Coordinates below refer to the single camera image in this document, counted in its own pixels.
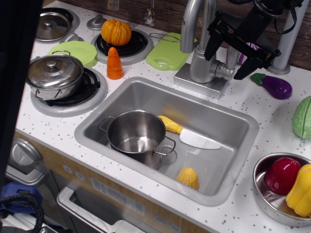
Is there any black braided cable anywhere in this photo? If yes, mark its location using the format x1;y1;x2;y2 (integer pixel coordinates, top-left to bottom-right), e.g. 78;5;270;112
0;193;45;233

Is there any steel pot in sink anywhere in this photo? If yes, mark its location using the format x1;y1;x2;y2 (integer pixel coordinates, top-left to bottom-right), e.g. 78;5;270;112
99;110;176;169

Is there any black foreground strap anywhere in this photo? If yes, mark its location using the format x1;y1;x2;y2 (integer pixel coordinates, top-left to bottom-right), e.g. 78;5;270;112
0;0;44;192

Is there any yellow handled toy knife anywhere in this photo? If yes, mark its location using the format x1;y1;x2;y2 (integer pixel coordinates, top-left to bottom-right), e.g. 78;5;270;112
159;116;221;150

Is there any green toy cabbage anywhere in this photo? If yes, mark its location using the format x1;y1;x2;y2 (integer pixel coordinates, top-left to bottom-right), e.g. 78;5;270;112
292;96;311;138

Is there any hanging glass ornament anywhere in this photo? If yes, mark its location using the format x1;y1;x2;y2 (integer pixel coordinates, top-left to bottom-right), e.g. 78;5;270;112
145;0;156;27

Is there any silver sink basin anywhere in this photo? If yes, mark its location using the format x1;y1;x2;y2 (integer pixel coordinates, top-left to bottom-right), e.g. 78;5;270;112
74;77;259;206

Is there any toy oven door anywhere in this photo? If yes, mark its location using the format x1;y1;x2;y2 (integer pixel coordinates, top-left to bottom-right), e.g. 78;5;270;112
57;186;158;233

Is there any blue clamp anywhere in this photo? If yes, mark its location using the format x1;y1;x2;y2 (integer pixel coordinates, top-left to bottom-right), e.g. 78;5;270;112
0;182;43;214

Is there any purple striped toy onion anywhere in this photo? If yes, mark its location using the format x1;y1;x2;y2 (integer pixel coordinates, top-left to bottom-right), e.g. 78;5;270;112
237;43;260;65

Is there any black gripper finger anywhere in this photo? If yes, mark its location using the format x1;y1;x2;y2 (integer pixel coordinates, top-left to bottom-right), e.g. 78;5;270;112
204;33;223;61
233;56;272;80

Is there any steel pot lid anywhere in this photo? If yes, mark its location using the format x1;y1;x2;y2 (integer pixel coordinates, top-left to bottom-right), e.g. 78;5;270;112
35;12;71;41

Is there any purple toy eggplant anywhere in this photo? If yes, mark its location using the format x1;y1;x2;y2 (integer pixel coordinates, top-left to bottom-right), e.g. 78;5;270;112
250;73;293;100

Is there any silver front knob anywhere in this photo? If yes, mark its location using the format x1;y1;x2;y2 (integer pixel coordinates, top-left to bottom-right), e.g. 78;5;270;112
9;137;42;174

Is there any silver faucet lever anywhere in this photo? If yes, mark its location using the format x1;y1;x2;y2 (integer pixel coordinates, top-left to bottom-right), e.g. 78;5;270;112
210;46;240;81

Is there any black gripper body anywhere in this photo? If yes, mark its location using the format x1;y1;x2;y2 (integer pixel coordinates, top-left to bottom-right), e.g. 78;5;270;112
207;10;281;60

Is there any silver toy faucet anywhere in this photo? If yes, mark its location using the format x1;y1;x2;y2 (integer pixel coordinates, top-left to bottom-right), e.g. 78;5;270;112
173;0;229;100

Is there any orange toy pumpkin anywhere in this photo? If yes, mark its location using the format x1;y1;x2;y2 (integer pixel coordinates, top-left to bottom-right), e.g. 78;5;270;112
101;19;132;46

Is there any silver stove knob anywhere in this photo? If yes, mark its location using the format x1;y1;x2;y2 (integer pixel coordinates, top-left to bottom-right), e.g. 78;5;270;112
86;14;106;31

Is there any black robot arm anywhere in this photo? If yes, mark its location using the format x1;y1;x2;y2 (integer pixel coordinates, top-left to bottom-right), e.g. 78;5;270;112
204;0;303;80

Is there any yellow toy corn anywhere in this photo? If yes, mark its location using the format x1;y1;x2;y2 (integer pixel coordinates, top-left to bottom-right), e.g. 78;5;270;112
176;167;199;190

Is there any yellow toy pepper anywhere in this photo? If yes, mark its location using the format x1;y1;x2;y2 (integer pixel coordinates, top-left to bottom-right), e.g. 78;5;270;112
286;164;311;217

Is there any lidded steel pot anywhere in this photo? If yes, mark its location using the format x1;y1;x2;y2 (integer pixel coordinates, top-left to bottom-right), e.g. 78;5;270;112
26;53;84;100

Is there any silver support pole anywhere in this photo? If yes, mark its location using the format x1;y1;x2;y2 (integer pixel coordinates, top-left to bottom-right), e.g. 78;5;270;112
268;0;309;75

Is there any orange toy carrot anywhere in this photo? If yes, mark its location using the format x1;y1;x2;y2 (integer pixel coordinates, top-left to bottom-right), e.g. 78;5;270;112
106;47;124;80

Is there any wire whisk utensil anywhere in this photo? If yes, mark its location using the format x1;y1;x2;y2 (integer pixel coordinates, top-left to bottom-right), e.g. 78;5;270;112
149;33;180;43

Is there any green toy cutting board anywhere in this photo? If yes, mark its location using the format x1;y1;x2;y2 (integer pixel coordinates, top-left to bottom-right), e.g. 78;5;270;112
146;33;190;71

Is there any green toy plate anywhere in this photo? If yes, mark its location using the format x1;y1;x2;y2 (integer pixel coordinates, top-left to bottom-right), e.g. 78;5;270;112
48;41;98;67

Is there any front stove burner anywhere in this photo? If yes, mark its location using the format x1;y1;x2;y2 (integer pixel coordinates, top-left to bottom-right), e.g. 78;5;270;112
31;68;108;117

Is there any back stove burner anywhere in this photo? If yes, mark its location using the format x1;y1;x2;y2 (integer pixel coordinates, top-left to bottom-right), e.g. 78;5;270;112
91;29;154;66

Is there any red toy pepper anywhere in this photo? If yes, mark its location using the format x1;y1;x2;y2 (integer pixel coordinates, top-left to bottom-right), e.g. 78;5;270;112
264;157;301;195

